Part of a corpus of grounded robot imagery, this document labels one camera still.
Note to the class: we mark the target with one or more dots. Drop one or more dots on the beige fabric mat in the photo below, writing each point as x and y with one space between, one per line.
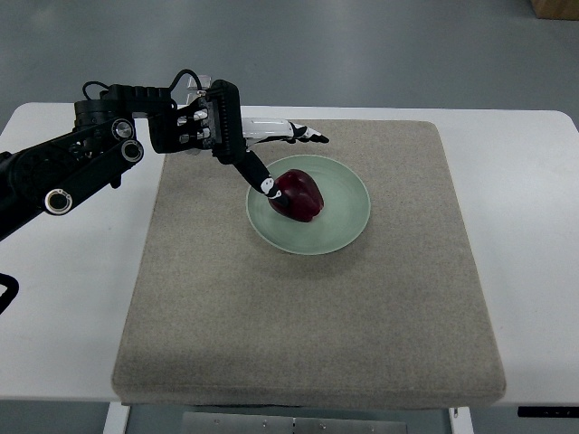
395 320

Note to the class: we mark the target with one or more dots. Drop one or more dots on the cardboard box corner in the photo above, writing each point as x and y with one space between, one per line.
556 9

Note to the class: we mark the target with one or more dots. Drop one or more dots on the light green plate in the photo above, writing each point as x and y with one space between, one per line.
344 217

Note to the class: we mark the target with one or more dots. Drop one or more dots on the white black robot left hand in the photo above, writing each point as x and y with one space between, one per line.
215 123

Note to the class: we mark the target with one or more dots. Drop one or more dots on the black table control panel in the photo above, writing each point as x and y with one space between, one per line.
551 412

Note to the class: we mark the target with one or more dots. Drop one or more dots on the upper floor socket plate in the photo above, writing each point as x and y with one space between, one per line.
200 82

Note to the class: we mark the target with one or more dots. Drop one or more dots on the metal plate under table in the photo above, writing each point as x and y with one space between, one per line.
198 422

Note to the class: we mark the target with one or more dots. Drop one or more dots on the red apple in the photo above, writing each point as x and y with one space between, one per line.
305 201

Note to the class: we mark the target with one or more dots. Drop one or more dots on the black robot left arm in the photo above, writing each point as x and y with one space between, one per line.
61 173

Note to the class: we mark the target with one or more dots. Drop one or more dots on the white table leg frame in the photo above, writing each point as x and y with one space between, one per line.
117 417

